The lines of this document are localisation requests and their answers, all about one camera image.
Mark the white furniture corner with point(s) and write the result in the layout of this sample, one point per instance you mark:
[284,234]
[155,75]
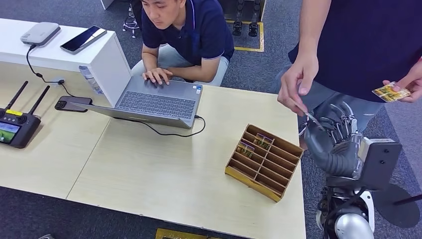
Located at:
[106,4]

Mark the standing person's right forearm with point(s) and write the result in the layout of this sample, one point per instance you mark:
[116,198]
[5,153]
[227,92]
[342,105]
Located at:
[311,29]

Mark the white desk riser box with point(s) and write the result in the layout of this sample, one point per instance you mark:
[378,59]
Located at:
[66,61]

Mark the purple metal key clip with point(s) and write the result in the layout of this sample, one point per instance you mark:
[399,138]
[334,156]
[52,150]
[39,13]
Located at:
[301,129]

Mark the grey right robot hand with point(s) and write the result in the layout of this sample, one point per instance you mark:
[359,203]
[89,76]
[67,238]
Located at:
[333,158]

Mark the clear plastic water bottle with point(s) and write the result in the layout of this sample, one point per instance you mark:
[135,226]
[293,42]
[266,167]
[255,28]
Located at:
[90,80]

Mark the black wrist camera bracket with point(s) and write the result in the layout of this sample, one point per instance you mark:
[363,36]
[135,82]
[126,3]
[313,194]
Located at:
[382,165]

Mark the seated person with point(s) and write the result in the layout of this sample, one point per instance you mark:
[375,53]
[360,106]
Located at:
[197,33]

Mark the grey power bank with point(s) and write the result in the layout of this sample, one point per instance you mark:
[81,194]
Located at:
[40,33]

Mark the standing person's right hand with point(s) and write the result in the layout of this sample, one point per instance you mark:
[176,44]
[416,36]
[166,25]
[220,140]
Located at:
[296,82]

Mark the black round stand base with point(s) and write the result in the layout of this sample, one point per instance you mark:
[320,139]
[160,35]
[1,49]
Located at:
[402,214]

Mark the standing person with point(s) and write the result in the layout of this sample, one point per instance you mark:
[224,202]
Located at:
[362,39]

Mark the black stand pole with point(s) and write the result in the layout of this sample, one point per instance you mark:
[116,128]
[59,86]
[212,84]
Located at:
[408,199]

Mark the black smartphone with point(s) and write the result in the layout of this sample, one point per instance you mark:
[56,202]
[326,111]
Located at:
[74,104]

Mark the green yellow card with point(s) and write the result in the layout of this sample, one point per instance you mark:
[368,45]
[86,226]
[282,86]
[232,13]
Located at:
[311,118]
[245,150]
[389,94]
[262,142]

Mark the black remote controller with antennas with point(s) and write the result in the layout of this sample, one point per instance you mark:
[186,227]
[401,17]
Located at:
[23,128]

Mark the chrome stool base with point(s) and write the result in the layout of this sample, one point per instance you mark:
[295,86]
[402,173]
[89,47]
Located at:
[131,23]

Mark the seated person's right hand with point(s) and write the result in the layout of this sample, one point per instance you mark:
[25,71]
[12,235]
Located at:
[157,75]

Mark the grey laptop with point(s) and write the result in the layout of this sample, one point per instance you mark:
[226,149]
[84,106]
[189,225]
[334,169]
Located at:
[155,104]

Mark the seated person's left forearm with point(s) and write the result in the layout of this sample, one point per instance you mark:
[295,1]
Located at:
[193,71]

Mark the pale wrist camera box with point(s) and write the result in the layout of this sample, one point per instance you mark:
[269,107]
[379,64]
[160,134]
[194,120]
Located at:
[363,150]

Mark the yellow floor tape square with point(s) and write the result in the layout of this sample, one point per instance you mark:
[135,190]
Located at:
[261,36]

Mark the wooden card holder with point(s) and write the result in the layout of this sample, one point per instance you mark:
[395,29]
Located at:
[263,178]

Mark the standing person's left hand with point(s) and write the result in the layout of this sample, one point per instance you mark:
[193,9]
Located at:
[413,82]

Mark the smartphone with silver edge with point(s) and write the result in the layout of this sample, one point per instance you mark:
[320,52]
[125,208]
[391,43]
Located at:
[82,39]

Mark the yellow floor plate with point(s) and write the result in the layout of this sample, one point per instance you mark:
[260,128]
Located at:
[171,234]

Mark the black robot leg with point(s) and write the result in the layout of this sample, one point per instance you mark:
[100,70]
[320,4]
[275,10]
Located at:
[237,28]
[253,29]

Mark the seated person's right forearm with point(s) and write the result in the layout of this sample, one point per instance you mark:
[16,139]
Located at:
[150,59]

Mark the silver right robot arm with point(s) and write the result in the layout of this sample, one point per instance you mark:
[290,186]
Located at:
[352,227]

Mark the dark robot stand frame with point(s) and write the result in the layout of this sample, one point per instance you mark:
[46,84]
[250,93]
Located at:
[224,8]

